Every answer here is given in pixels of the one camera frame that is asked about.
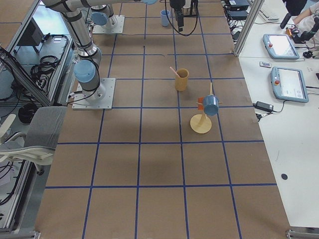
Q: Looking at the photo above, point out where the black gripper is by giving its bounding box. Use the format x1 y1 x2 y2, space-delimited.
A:
169 0 185 32

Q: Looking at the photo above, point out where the light blue plastic cup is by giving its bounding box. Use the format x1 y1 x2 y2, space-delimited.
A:
160 9 170 27

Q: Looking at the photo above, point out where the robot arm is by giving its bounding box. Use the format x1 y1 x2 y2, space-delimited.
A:
90 4 118 30
43 0 127 58

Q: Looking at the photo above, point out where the bamboo chopstick holder cup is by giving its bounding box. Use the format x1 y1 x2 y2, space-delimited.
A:
175 68 189 91

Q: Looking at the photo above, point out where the orange mug on stand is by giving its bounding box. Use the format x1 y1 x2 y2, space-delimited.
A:
197 97 204 111

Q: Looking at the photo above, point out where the blue mug on stand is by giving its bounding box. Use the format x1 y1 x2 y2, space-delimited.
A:
202 95 219 116

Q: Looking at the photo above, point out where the white keyboard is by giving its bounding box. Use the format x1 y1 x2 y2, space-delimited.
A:
259 1 279 22

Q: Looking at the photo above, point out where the upper teach pendant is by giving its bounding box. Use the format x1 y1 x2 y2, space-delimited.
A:
263 34 300 60

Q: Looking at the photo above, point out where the teach pendant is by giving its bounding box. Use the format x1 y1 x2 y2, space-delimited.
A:
271 67 309 103
263 34 300 60

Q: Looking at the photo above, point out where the black power adapter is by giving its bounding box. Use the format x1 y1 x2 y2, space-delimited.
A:
253 101 274 113

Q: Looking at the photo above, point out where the lower teach pendant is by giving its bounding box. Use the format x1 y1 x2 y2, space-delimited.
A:
271 67 309 103

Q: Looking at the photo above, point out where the grey office chair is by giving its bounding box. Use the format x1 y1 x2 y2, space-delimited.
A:
0 106 67 175

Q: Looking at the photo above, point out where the black wire mug rack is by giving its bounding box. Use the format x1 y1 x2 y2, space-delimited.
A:
182 0 199 17

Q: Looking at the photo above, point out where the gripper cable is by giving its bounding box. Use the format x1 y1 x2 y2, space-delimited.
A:
164 0 200 37

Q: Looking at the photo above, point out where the aluminium frame post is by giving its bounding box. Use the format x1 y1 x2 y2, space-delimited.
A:
233 0 264 57

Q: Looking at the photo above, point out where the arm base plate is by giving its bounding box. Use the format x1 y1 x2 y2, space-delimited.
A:
91 14 125 35
72 78 116 110

